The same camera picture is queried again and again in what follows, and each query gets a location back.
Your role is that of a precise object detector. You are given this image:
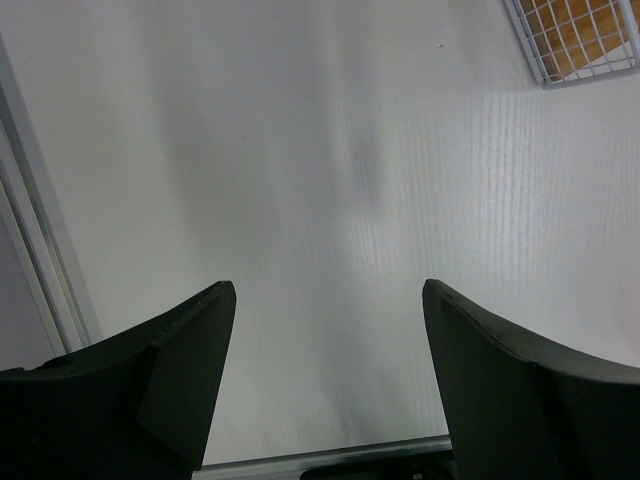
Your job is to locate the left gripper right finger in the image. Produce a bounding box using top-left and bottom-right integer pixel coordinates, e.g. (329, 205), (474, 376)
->
(422, 279), (639, 479)

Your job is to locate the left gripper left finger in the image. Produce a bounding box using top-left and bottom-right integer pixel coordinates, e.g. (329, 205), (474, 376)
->
(1, 281), (236, 479)

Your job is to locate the aluminium frame post left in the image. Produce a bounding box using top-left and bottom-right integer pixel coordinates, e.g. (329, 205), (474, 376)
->
(1, 44), (100, 356)

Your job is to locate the white wire wooden shelf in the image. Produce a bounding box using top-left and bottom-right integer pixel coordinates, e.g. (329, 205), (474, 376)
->
(504, 0), (639, 89)

